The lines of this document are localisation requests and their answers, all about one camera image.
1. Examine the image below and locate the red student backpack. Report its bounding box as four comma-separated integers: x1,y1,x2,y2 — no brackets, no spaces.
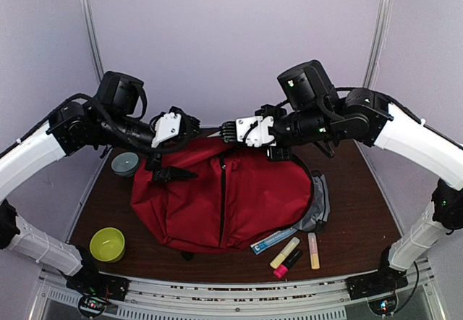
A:
130,138,314,253

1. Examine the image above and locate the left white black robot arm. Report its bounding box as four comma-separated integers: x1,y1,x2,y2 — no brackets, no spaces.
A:
1,71,200,294

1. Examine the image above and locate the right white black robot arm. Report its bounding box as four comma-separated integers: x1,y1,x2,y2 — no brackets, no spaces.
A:
219,59,462,292

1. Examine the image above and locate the pale green patterned ceramic bowl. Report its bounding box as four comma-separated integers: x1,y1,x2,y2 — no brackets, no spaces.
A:
111,152,140,177

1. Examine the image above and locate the lime green plastic bowl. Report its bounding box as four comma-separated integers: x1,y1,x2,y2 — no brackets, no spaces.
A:
89,227,126,264

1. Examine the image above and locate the dog cover booklet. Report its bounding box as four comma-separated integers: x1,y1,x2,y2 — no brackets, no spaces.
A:
250,227,297,255

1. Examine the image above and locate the grey fabric pencil pouch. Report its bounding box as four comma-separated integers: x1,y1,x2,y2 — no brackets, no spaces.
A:
293,171,331,233

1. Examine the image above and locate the yellow highlighter pen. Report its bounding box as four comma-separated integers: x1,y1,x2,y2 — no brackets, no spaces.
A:
269,237,300,269

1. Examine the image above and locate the black pink highlighter pen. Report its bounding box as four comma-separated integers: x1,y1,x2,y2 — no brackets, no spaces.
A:
273,249,303,279

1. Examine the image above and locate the peach highlighter pen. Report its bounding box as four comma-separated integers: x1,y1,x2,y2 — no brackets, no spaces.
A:
307,232,320,270

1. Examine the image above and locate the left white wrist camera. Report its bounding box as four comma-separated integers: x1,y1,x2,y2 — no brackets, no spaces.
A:
150,112,182,148

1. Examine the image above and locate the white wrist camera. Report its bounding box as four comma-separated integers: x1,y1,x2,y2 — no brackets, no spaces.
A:
150,112,182,148
233,116,276,148

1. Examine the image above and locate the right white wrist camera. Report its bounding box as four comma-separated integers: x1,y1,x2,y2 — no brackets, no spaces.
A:
233,116,276,148

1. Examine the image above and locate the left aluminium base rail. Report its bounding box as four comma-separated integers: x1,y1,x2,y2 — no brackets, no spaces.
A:
65,146,111,243

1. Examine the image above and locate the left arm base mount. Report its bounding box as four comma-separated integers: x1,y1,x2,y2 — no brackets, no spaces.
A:
62,274,129,319

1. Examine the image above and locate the right aluminium corner post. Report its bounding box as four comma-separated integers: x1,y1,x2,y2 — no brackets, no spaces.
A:
363,0,393,88

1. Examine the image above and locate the aluminium corner post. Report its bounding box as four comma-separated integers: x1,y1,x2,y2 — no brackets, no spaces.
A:
363,0,393,88
80,0,104,80

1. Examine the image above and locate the left aluminium corner post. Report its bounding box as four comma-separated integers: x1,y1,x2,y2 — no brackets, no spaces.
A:
80,0,104,80

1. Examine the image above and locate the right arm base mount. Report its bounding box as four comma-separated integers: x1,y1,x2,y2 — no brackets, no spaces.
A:
345,271,408,317

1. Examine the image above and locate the front aluminium frame rail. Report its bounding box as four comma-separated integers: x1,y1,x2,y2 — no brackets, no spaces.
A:
26,258,448,319

